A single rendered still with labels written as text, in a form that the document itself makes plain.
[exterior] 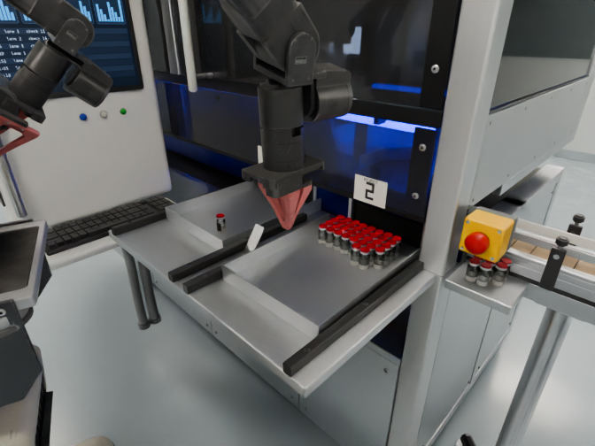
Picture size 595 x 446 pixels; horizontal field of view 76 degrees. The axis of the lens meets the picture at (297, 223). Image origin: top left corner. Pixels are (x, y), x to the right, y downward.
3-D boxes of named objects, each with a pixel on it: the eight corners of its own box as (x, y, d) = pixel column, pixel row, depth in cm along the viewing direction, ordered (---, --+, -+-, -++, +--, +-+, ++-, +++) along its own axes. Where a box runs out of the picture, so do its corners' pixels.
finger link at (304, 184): (313, 229, 57) (313, 170, 52) (279, 249, 52) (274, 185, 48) (282, 216, 61) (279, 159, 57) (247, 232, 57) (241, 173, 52)
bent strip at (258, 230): (257, 245, 92) (256, 223, 89) (266, 249, 90) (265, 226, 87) (207, 268, 83) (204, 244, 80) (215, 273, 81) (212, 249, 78)
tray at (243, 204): (261, 186, 126) (260, 176, 125) (320, 209, 110) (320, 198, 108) (166, 219, 104) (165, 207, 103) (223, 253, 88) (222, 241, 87)
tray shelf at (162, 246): (251, 188, 130) (251, 182, 129) (451, 267, 86) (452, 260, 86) (109, 236, 100) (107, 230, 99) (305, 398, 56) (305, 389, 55)
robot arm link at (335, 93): (251, 19, 46) (290, 34, 40) (326, 16, 51) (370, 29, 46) (251, 115, 53) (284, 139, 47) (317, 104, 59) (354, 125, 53)
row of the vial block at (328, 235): (321, 239, 94) (322, 222, 92) (385, 266, 83) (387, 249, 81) (316, 242, 93) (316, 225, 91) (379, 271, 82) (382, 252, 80)
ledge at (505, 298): (470, 261, 89) (472, 254, 88) (531, 284, 81) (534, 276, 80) (443, 287, 80) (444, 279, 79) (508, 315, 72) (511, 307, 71)
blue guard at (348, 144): (81, 103, 200) (72, 65, 191) (425, 217, 79) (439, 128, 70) (80, 103, 199) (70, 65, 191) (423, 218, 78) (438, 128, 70)
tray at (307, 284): (328, 225, 101) (328, 212, 100) (418, 262, 85) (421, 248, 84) (222, 279, 79) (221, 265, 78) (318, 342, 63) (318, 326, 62)
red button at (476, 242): (468, 244, 73) (473, 226, 71) (490, 251, 71) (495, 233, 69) (459, 251, 71) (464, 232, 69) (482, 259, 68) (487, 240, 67)
